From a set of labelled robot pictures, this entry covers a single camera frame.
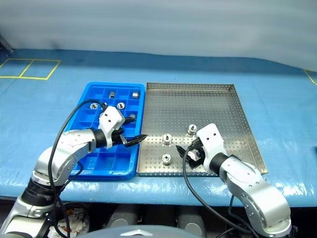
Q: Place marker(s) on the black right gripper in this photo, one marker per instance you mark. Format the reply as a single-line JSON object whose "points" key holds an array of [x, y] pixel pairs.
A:
{"points": [[198, 144]]}

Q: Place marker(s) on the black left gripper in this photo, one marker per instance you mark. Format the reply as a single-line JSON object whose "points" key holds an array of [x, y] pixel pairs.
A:
{"points": [[117, 136]]}

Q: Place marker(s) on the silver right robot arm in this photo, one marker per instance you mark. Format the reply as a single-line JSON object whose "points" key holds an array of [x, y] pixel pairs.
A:
{"points": [[260, 193]]}

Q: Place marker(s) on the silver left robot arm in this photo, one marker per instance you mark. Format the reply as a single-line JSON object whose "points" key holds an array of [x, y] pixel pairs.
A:
{"points": [[71, 145]]}

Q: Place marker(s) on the blue compartment tray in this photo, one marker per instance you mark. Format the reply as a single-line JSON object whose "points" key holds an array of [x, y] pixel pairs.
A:
{"points": [[109, 160]]}

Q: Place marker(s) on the perforated metal tray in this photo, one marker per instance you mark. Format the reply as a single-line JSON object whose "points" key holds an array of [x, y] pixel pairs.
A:
{"points": [[188, 106]]}

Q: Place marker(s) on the grey rounded cylinder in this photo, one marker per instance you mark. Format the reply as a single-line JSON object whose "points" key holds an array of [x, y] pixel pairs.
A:
{"points": [[190, 219], [123, 215]]}

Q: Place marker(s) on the grey rounded dome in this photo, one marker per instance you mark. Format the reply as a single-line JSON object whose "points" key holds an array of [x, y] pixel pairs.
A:
{"points": [[138, 232]]}

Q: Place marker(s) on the bin with crumpled paper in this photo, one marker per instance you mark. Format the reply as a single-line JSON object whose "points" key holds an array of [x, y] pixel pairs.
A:
{"points": [[73, 220]]}

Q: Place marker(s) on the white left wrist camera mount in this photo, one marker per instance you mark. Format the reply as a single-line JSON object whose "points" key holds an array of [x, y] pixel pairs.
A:
{"points": [[111, 119]]}

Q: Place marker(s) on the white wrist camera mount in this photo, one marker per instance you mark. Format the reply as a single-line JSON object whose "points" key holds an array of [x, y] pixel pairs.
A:
{"points": [[111, 119], [210, 138]]}

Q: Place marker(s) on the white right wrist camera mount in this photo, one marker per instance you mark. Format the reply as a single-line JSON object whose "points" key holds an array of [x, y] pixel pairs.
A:
{"points": [[210, 138]]}

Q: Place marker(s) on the dark metal bracket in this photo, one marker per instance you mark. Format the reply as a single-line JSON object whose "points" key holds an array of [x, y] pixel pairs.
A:
{"points": [[5, 44]]}

